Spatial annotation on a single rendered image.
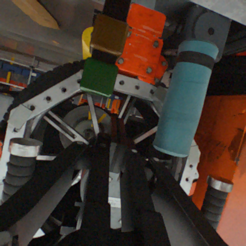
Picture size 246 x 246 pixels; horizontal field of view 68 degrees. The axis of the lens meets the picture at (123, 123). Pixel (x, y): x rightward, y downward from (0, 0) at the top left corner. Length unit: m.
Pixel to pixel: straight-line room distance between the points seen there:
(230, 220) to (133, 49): 0.60
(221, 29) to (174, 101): 0.45
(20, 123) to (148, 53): 0.37
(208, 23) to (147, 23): 0.31
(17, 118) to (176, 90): 0.38
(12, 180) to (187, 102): 0.35
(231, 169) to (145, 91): 0.37
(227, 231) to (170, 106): 0.48
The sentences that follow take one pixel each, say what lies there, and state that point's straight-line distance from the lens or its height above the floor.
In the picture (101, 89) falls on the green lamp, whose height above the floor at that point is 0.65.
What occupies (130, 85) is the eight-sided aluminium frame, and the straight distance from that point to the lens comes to 0.50.
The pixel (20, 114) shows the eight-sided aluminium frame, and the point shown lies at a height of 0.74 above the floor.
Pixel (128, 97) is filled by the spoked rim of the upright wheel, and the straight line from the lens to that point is 0.61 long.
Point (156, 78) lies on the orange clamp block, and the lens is 0.52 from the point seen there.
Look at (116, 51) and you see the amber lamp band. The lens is 0.23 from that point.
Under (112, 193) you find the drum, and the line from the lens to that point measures 0.39.
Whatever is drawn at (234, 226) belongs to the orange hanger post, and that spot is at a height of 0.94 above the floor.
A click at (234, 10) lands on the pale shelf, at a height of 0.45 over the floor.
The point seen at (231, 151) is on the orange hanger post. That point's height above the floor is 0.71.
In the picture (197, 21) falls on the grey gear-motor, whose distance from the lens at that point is 0.77.
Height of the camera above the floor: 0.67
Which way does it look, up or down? 4 degrees up
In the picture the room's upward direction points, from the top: 166 degrees counter-clockwise
